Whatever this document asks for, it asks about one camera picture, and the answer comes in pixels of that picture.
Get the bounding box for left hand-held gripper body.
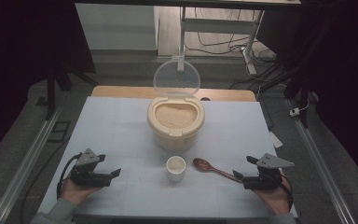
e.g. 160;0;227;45
70;148;113;189

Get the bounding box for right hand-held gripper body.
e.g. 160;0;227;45
242;153;296;190

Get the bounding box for brown wooden spoon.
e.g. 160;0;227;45
192;157;243;184

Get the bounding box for white cup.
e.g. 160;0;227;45
165;155;187;183

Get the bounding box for beige rice container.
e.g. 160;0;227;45
146;96;206;153

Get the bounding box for rice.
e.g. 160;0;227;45
154;103;198;129

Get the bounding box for person's right hand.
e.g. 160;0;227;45
254;169;293;216

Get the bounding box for person's left hand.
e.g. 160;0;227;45
60;177;102;206

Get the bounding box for white tag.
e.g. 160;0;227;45
268;130;283;148

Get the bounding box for light blue table cloth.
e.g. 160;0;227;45
37;96;298;218

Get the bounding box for black stand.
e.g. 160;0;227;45
45;62;101;120

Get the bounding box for clear round container lid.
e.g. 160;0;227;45
153;59;201;97

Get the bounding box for dark curtain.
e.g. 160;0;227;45
255;0;358;190
0;0;96;166

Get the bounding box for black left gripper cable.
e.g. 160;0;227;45
56;152;83;200

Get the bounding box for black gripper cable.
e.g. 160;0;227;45
56;152;83;200
279;174;294;213

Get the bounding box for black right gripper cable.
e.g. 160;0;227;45
279;174;294;213

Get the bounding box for aluminium rail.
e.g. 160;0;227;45
287;99;357;224
0;106;62;224

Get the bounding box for black floor cables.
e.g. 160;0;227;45
185;7;282;91

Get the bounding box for white desk frame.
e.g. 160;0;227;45
177;7;266;76

